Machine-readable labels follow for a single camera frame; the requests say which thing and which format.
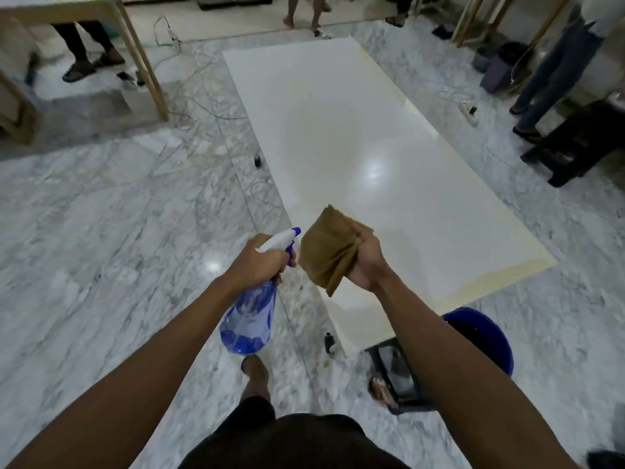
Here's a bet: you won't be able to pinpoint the purple trash bin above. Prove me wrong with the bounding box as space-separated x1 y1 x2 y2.
480 41 532 95

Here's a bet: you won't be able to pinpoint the person's left hand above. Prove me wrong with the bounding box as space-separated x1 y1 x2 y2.
222 233 298 296

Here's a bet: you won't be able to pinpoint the blue spray bottle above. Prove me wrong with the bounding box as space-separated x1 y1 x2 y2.
219 227 302 356

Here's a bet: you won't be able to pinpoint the light wooden table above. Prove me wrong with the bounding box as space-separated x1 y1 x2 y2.
0 0 171 124

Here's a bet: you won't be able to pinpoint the person's left leg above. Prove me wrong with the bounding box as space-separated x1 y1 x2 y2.
240 354 272 404

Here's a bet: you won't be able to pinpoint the person's right hand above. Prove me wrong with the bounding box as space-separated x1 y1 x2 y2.
346 222 395 294

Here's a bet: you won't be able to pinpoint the grey round basin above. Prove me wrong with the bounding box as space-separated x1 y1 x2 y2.
471 43 500 74

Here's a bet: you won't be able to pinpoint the black power adapter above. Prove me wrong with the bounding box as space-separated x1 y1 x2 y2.
116 70 147 89

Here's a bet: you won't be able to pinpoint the person's right forearm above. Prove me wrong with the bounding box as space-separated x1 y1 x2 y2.
373 273 579 469

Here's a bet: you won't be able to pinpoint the person's black shorts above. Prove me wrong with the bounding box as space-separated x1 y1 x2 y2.
178 396 411 469

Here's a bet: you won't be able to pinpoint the blue plastic bucket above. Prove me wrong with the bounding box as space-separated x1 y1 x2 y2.
441 307 515 378

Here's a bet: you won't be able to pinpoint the white glossy table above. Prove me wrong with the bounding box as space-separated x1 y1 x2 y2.
222 36 559 358

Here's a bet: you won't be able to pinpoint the brown crumpled wrapper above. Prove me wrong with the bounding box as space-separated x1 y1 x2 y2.
368 375 396 406

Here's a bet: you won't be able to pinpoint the brown cleaning cloth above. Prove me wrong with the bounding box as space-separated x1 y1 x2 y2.
298 205 374 298

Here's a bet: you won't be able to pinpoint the black plastic bag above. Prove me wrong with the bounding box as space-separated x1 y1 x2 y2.
587 449 625 469

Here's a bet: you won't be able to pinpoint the person's left forearm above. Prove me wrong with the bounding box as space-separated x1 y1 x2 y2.
7 277 235 469

